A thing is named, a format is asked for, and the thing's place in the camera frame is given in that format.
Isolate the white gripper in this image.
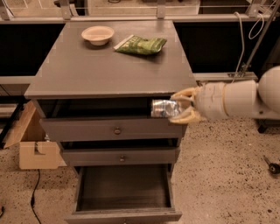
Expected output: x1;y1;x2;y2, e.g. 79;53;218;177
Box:
169;82;228;124

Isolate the silver redbull can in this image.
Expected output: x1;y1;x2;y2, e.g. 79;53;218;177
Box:
150;100;184;118

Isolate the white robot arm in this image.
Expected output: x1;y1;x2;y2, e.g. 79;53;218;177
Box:
169;66;280;124

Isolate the grey wooden drawer cabinet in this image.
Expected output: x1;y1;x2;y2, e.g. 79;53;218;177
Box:
25;20;196;224

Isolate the grey open bottom drawer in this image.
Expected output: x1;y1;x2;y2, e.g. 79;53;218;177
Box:
66;164;182;224

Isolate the grey middle drawer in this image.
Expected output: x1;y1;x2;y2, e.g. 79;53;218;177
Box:
62;147;180;166

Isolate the grey top drawer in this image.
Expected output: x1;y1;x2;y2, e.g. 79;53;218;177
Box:
40;118;186;142

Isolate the green chip bag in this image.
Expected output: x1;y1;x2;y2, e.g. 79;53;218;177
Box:
114;35;167;55

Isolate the black caster wheel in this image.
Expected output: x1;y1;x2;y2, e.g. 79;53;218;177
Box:
263;156;280;174

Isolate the cream paper bowl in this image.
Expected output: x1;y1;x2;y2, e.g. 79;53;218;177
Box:
81;25;115;46

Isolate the cardboard box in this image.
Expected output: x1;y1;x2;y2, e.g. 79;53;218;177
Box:
4;101;66;170

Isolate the white hanging cable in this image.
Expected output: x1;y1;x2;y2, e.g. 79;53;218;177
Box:
230;11;266;84

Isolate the grey metal rail frame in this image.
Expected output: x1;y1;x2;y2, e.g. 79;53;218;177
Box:
0;0;280;102

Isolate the black floor cable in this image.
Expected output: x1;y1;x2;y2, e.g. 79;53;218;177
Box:
30;169;42;224

